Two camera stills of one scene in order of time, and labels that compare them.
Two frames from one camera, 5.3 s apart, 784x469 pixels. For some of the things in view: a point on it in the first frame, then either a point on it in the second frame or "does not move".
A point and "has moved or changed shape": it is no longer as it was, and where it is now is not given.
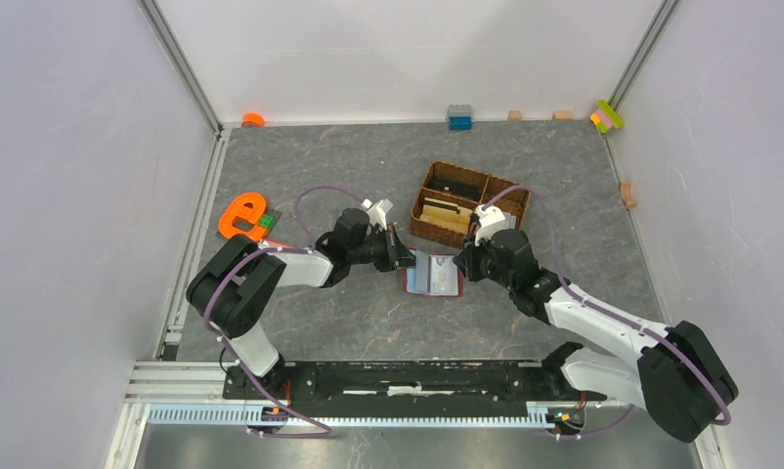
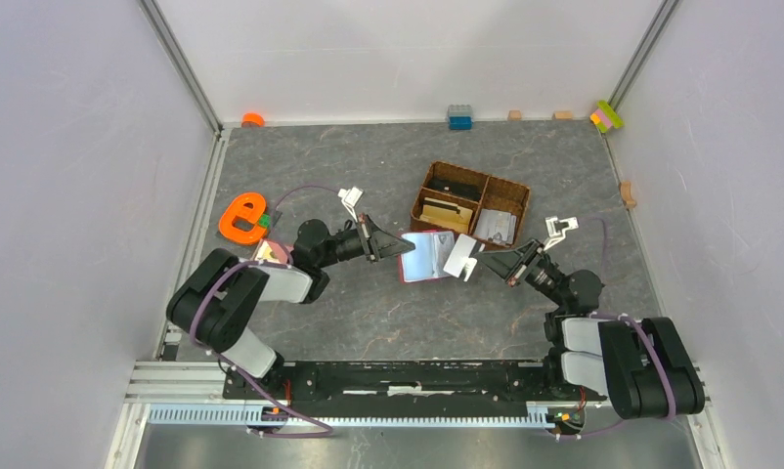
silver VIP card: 444,276 to 443,242
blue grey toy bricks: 459,117 does not move
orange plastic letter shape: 237,208 does not move
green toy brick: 267,221 does not move
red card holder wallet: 432,273 has moved or changed shape
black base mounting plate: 442,382 does not move
